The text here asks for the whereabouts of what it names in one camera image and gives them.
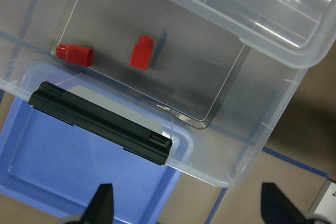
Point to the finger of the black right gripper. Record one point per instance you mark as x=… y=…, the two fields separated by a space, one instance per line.
x=276 y=207

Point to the clear plastic box lid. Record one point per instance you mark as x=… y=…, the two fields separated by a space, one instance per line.
x=297 y=33

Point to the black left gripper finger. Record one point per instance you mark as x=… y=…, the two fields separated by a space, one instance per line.
x=101 y=207

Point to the blue plastic tray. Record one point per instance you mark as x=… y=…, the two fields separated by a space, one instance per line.
x=57 y=168

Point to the clear plastic storage box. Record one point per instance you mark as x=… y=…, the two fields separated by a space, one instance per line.
x=216 y=98

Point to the red block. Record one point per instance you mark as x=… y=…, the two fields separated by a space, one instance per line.
x=76 y=55
x=142 y=53

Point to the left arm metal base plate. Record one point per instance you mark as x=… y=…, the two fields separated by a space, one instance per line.
x=324 y=203

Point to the black box latch handle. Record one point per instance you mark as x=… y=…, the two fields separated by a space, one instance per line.
x=75 y=110

